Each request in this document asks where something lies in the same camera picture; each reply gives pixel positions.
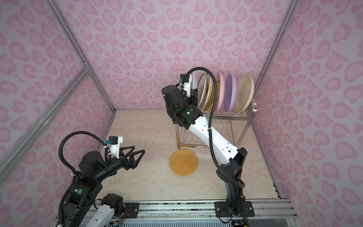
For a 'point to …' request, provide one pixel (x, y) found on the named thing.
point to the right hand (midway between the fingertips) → (194, 90)
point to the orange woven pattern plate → (183, 162)
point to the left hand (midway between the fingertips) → (139, 149)
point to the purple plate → (230, 92)
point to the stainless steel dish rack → (232, 125)
